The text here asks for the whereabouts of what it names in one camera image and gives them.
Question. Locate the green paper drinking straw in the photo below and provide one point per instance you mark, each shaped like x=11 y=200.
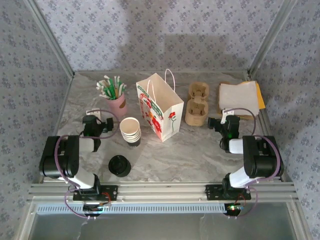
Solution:
x=111 y=90

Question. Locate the white floral paper bag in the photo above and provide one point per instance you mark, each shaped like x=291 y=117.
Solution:
x=162 y=110

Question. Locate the paper wrapped drinking straw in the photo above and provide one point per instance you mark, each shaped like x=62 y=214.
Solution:
x=102 y=95
x=117 y=78
x=123 y=87
x=106 y=76
x=98 y=86

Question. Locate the right small circuit board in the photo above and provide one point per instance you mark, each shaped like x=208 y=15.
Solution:
x=233 y=207

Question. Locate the aluminium corner post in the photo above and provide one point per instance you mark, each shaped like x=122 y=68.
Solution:
x=51 y=37
x=270 y=37

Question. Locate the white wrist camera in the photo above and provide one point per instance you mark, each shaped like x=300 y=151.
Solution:
x=228 y=112
x=93 y=113

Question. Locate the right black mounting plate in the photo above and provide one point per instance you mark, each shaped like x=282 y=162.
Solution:
x=211 y=192

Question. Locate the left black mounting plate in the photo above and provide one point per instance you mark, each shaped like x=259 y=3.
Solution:
x=112 y=192

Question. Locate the black mounting plate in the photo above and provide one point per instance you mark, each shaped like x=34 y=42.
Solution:
x=211 y=192
x=112 y=192

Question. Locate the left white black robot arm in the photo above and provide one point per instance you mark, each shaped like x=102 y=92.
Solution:
x=67 y=155

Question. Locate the brown pulp cup carrier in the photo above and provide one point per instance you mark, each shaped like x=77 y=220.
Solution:
x=197 y=110

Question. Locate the small circuit board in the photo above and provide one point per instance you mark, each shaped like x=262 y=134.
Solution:
x=96 y=207
x=233 y=207

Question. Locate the stack of paper cups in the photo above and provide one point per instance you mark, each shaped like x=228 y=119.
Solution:
x=131 y=138

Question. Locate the pink straw holder cup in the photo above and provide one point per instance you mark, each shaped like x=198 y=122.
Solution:
x=117 y=107

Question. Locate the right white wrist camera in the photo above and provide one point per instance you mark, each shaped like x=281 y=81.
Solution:
x=228 y=112

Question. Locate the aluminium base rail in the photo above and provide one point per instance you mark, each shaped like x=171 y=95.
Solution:
x=162 y=192

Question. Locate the grey metal panel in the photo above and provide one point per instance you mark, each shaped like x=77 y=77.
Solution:
x=162 y=227

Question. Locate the stack of black lids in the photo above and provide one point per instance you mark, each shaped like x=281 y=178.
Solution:
x=119 y=165

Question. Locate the left small circuit board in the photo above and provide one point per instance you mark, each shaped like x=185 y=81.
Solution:
x=96 y=207

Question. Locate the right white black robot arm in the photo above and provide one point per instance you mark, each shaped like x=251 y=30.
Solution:
x=257 y=155

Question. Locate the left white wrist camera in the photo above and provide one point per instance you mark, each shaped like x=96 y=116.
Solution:
x=93 y=113

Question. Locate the white paper napkin stack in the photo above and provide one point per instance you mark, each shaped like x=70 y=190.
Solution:
x=237 y=100

